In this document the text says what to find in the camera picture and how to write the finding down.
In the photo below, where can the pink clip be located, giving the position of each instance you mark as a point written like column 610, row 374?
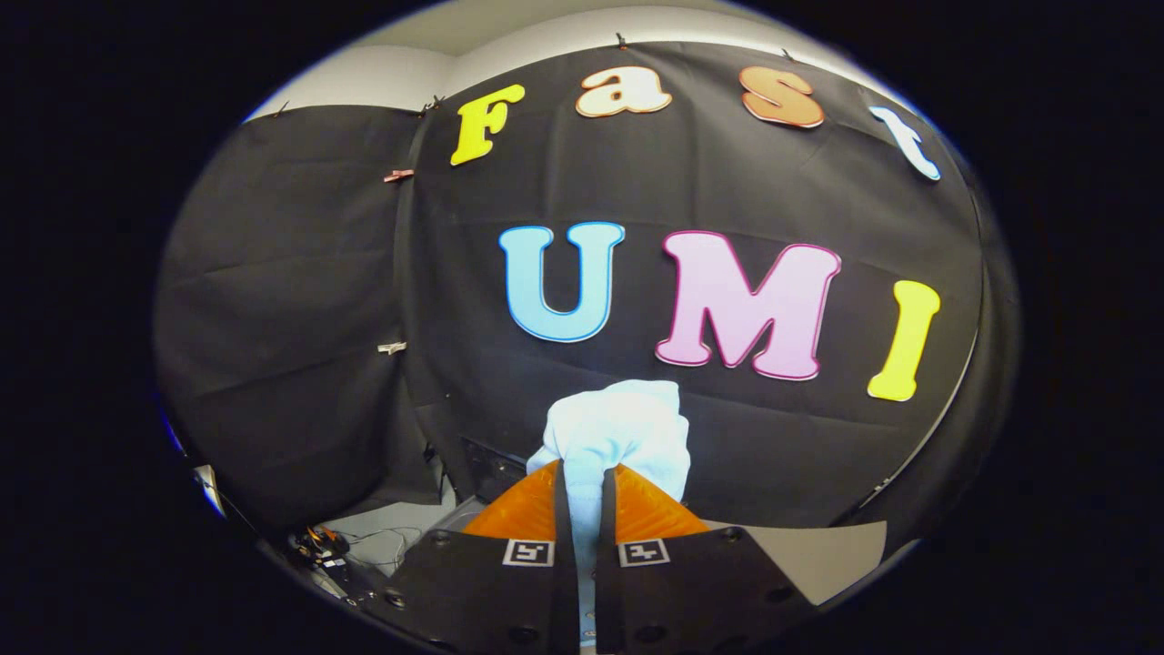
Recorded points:
column 398, row 176

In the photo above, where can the white clip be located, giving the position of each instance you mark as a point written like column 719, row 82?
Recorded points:
column 392, row 348

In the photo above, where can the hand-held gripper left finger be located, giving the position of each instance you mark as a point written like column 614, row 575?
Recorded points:
column 482, row 600

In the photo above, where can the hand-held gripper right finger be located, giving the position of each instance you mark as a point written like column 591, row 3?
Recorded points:
column 691, row 600

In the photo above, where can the black backdrop cloth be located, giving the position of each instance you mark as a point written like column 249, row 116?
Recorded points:
column 300, row 300

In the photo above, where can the grey washing machine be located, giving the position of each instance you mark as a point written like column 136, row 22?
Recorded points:
column 818, row 559

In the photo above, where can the light blue shirt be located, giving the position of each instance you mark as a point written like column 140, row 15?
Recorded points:
column 627, row 428

